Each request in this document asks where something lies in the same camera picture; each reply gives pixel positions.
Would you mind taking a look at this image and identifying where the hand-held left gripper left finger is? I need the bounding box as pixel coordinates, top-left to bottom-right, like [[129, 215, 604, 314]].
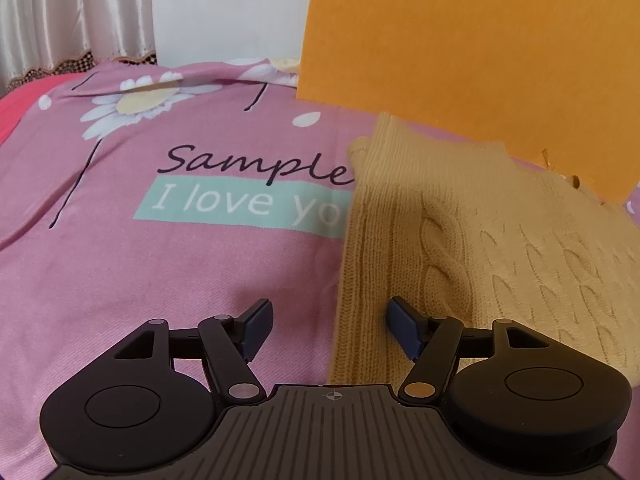
[[114, 298, 275, 405]]

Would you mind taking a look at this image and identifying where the cream patterned curtain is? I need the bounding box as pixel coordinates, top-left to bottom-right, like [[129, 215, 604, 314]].
[[0, 0, 160, 97]]

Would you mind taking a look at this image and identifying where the pink floral bedsheet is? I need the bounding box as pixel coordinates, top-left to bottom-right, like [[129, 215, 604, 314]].
[[0, 57, 640, 411]]

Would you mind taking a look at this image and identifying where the gold tag string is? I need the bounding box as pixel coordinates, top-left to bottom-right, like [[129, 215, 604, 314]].
[[542, 148, 585, 190]]

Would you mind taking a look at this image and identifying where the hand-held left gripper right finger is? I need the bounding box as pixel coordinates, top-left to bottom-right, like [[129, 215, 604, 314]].
[[388, 297, 550, 407]]

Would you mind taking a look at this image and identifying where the orange cloth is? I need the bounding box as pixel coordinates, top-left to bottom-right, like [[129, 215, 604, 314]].
[[295, 0, 640, 207]]

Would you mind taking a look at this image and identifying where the yellow cable-knit cardigan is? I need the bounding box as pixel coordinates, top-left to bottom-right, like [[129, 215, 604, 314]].
[[324, 112, 640, 393]]

